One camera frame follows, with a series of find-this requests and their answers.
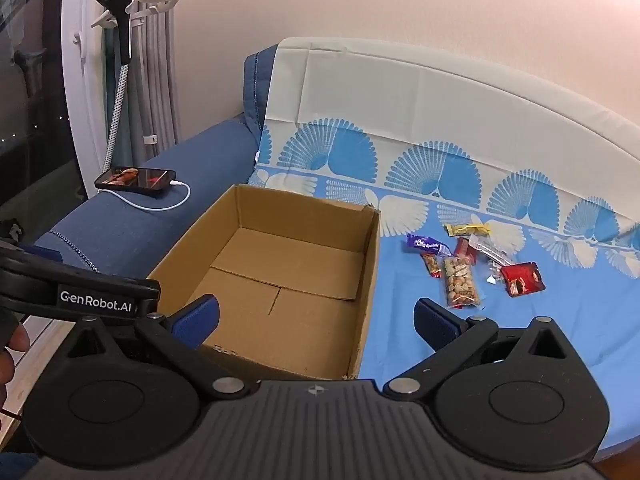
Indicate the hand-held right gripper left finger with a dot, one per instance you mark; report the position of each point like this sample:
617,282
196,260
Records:
197,322

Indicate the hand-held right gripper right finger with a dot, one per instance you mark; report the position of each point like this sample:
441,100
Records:
435,322

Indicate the clear nut snack packet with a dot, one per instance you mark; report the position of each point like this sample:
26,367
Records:
461,280

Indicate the red-ended clear candy packet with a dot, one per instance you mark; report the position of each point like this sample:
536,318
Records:
431,265

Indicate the purple candy wrapper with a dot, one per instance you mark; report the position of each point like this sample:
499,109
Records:
425,245

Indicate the small red packet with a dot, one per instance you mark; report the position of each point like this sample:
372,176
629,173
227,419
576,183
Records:
462,249

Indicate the clear bag of candies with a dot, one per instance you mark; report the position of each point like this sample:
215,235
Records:
492,257

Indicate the yellow candy wrapper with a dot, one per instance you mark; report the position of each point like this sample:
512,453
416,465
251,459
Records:
465,230

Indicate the glossy red pouch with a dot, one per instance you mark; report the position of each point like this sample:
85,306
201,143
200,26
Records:
522,277

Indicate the brown cardboard box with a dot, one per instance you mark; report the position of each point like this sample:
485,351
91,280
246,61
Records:
300,320

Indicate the person's left hand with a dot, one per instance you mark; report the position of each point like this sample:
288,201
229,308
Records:
17,341

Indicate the blue white printed sheet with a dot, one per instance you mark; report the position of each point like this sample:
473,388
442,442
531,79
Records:
550,310

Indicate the black smartphone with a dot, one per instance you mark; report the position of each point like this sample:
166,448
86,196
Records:
135,179

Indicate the blue sofa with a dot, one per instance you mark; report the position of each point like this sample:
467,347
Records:
200,160

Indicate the white window frame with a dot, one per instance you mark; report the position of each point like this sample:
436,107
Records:
85,110

